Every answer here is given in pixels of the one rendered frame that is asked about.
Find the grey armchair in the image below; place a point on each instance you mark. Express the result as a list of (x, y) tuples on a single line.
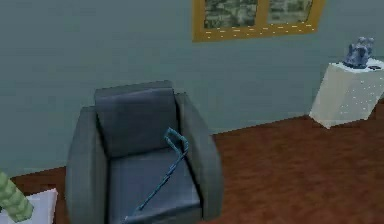
[(140, 120)]

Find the yellow framed window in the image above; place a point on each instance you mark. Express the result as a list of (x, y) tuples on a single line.
[(260, 30)]

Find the blue grey statue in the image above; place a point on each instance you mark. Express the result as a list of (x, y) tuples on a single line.
[(358, 53)]

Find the small black flat object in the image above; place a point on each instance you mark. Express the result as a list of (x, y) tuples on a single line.
[(374, 67)]

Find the green cactus plant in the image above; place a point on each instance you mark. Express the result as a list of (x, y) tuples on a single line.
[(13, 200)]

